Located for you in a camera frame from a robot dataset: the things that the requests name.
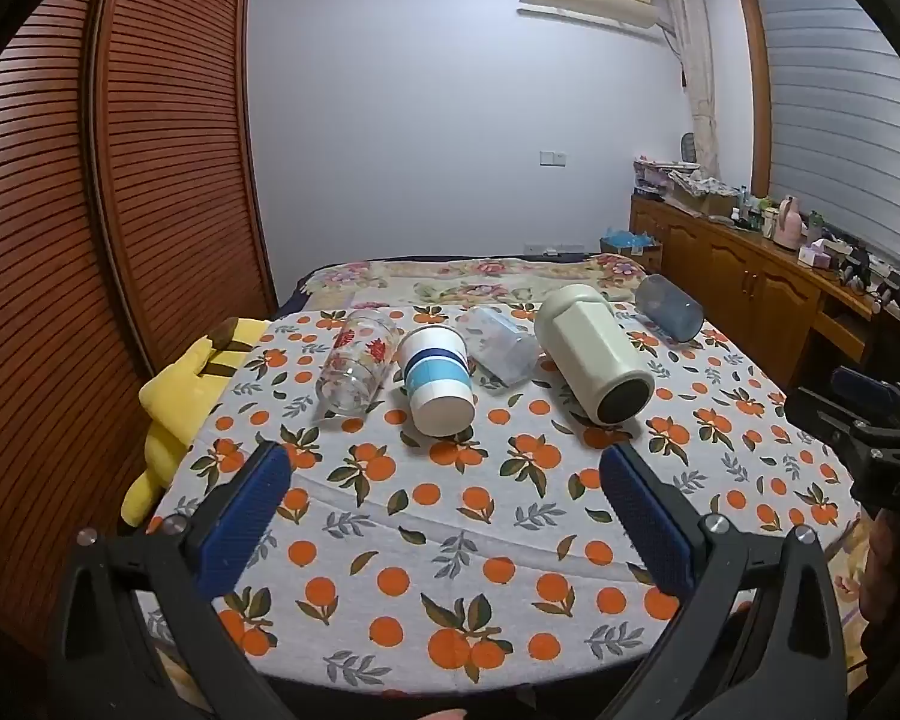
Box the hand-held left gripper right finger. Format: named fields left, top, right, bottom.
left=592, top=441, right=850, bottom=720

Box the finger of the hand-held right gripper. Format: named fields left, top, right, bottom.
left=784, top=385, right=872, bottom=460
left=830, top=366, right=900, bottom=415

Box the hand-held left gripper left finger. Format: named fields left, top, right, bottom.
left=45, top=441, right=301, bottom=720

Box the large cream cup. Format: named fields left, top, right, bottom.
left=534, top=283, right=655, bottom=425

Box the blue-grey translucent cup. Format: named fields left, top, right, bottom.
left=636, top=274, right=705, bottom=342

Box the floral print glass cup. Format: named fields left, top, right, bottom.
left=315, top=307, right=404, bottom=415

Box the clear plastic cup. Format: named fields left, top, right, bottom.
left=457, top=305, right=541, bottom=385

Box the white blue striped cup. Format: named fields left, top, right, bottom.
left=396, top=325, right=478, bottom=439

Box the yellow plush toy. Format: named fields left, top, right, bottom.
left=120, top=317, right=267, bottom=526

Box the wooden cabinet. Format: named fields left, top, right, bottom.
left=630, top=195, right=897, bottom=391

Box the tissue pack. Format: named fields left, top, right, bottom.
left=799, top=238, right=841, bottom=269

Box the pink kettle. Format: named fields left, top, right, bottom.
left=774, top=195, right=805, bottom=250

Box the orange fruit print cloth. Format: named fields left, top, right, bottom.
left=139, top=300, right=863, bottom=698

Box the cardboard box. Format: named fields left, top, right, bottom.
left=667, top=169, right=740, bottom=215

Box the blue plastic bag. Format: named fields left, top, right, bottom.
left=600, top=226, right=662, bottom=256

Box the grey window blind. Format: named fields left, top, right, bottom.
left=750, top=0, right=900, bottom=278

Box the floral blanket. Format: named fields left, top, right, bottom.
left=281, top=255, right=646, bottom=312

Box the patterned curtain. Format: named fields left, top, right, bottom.
left=660, top=0, right=723, bottom=177

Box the wooden louvered wardrobe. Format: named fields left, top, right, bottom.
left=0, top=0, right=278, bottom=661

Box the wooden window frame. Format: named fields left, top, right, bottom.
left=731, top=0, right=833, bottom=203

